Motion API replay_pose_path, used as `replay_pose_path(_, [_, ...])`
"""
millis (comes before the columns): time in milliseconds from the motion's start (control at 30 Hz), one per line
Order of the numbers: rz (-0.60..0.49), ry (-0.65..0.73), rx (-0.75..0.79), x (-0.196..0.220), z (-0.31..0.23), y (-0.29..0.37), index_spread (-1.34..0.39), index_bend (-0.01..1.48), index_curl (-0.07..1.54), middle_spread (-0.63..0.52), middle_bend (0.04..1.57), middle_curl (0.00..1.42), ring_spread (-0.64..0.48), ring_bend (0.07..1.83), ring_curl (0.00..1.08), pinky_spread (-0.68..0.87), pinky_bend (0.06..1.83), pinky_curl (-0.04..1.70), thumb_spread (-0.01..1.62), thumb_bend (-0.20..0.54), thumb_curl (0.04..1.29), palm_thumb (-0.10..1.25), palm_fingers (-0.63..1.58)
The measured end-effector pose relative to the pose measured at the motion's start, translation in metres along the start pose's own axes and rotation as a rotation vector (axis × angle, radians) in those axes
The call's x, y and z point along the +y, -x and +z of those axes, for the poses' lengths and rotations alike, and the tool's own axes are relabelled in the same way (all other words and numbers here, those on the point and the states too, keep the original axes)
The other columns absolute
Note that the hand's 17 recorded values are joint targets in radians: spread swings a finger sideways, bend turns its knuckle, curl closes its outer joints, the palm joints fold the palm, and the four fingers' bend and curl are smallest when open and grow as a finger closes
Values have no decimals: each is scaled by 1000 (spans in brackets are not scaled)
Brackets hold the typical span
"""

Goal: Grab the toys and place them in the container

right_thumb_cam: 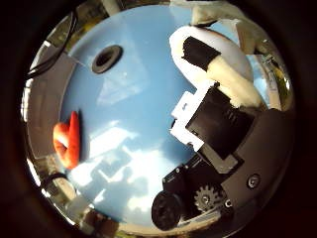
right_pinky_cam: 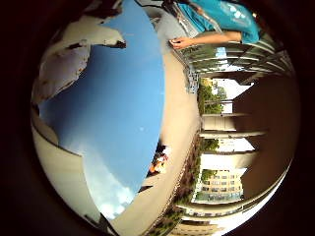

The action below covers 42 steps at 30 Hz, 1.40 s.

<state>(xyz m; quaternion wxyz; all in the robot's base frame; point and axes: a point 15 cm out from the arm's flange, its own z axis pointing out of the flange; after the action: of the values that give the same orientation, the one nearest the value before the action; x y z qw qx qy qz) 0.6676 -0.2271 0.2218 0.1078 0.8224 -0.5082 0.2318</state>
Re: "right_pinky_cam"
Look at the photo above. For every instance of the person in teal shirt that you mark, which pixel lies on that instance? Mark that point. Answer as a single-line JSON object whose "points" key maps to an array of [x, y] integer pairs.
{"points": [[229, 16]]}

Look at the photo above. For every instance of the grey plastic container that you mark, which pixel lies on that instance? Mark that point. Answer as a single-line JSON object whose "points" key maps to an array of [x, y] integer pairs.
{"points": [[55, 164]]}

